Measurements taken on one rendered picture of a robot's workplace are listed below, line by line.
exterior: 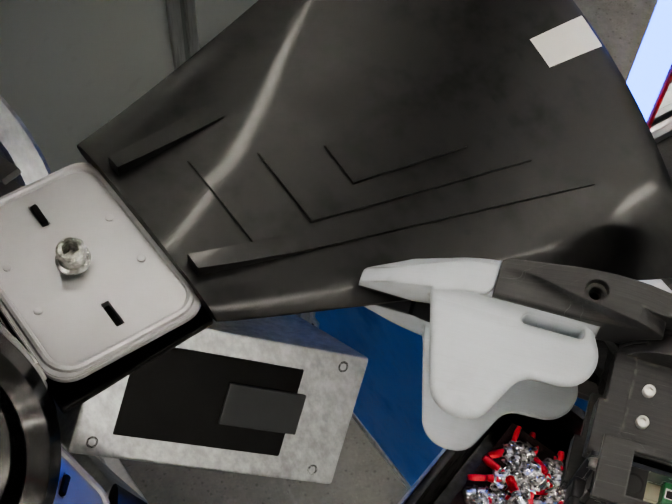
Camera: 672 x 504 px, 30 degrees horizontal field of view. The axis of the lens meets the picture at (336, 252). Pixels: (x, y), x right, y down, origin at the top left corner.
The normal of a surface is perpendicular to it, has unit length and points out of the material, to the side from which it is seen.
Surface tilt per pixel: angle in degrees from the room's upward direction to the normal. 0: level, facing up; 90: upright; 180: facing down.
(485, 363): 6
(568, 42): 15
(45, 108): 90
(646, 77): 90
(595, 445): 6
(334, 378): 50
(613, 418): 6
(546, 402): 10
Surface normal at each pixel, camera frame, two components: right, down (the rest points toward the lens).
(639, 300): 0.14, -0.36
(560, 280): -0.32, -0.48
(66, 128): 0.59, 0.71
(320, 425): 0.47, 0.22
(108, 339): 0.07, -0.61
